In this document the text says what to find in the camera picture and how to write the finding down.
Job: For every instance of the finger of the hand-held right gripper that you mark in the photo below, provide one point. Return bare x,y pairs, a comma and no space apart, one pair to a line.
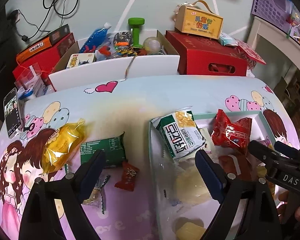
262,151
292,152

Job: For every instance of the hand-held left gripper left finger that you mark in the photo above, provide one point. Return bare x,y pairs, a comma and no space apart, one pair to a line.
92,176

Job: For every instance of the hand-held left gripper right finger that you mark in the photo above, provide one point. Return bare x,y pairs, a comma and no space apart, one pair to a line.
210,176

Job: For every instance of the pink cake roll packet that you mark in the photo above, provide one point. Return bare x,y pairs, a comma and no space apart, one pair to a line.
268,142

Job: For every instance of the small candy with teal edges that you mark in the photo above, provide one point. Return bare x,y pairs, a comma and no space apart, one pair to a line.
97,195

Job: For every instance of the clear packet of pale pastry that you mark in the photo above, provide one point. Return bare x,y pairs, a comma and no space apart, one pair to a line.
190,185

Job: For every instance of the red brown snack packet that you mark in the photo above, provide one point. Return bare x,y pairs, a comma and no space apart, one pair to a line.
236,166

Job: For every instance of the dark green snack packet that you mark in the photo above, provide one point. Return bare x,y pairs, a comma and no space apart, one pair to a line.
107,147

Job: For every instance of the cream snack packet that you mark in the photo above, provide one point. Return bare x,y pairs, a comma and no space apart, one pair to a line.
210,142

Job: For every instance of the small red candy packet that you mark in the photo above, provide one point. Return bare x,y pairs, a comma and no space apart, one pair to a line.
127,177

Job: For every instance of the red heart print snack packet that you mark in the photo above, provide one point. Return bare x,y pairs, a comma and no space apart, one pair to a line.
230,133

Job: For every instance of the yellow transparent snack packet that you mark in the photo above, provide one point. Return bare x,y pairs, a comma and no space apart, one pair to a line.
62,145

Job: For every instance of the clear plastic tray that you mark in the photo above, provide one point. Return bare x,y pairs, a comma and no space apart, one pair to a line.
165,180

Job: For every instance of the green and white snack packet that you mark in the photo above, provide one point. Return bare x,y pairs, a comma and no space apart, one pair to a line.
182,132

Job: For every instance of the yellow cake clear packet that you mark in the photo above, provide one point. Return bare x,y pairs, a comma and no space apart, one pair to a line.
191,231

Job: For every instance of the brown cardboard box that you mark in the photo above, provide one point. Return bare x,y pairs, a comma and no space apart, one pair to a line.
286,90

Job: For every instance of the cartoon printed blanket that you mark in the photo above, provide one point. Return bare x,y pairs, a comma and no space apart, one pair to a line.
90,100

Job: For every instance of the pink and red patterned box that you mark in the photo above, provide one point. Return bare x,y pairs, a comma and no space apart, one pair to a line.
251,53

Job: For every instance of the smartphone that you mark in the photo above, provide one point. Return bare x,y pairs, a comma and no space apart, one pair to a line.
12,113

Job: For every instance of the blue and white small pack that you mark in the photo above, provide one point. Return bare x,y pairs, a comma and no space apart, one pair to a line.
26,95

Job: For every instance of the white desk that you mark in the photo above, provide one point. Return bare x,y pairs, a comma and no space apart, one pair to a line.
272,37

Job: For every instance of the clear plastic box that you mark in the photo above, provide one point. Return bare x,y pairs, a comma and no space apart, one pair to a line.
31,78

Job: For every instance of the small white and yellow box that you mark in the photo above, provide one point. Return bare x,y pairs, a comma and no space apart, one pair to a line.
80,60

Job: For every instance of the light blue tissue pack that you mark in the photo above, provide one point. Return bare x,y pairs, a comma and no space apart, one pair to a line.
227,39

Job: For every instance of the large red gift box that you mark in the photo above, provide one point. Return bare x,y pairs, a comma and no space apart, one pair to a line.
195,52

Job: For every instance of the colourful small toys row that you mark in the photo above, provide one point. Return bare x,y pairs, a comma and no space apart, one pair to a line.
298,27

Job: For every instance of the white cardboard box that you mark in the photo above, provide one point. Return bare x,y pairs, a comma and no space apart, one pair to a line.
152,65

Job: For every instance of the red cardboard box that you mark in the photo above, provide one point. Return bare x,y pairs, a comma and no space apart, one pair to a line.
40,62

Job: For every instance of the red plastic toy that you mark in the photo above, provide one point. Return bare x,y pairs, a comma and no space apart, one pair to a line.
105,50

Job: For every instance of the blue bottle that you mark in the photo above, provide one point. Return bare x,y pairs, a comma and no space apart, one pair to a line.
95,38

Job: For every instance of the dark patterned pouch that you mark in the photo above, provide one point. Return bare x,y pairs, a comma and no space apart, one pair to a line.
123,40

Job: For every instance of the orange flat box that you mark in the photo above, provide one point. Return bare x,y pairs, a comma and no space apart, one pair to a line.
32,50

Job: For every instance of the clear plastic ball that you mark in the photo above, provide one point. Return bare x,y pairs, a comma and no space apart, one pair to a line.
152,45

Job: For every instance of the dark flat box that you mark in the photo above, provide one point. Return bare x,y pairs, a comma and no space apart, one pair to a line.
60,33

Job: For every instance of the purple perforated file basket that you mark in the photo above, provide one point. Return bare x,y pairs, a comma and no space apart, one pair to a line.
270,5

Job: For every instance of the green dumbbell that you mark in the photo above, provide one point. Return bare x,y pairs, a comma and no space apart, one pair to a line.
136,32

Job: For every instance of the wall power adapter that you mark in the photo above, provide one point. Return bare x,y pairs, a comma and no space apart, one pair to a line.
13,15

